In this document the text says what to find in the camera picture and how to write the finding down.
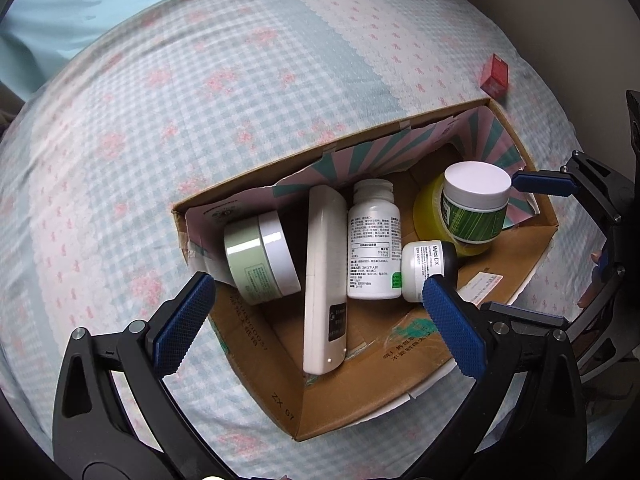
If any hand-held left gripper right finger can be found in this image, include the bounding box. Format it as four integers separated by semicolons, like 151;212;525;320
400;274;589;480

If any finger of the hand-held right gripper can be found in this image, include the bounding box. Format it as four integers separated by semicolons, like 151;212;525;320
477;270;627;343
511;150;628;228

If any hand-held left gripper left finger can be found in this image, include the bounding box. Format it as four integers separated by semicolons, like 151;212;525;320
52;271;236;480

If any small black-lidded white jar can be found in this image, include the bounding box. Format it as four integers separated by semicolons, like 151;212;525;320
401;240;458;303

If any white-lidded dark green jar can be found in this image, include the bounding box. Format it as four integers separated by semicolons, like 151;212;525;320
440;161;513;245

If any pale green cream jar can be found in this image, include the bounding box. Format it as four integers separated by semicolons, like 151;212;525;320
223;210;302;307

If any cardboard box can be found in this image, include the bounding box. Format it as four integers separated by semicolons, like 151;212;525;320
171;97;558;443

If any white pill bottle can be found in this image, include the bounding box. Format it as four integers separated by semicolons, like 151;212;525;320
346;179;403;301

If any yellow tape roll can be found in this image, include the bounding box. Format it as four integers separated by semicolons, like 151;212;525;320
412;170;493;258

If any white remote control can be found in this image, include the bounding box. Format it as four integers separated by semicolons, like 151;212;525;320
302;185;349;375

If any person's right hand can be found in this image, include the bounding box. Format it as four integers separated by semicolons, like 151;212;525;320
577;250;608;313

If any small red box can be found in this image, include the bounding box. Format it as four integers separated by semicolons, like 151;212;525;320
481;52;510;97

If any checked floral bed sheet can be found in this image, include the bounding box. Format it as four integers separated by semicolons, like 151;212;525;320
0;0;608;480

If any grey-brown curtain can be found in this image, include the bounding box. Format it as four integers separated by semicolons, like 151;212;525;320
0;77;30;133

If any light blue hanging cloth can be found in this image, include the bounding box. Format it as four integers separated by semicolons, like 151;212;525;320
0;0;301;106

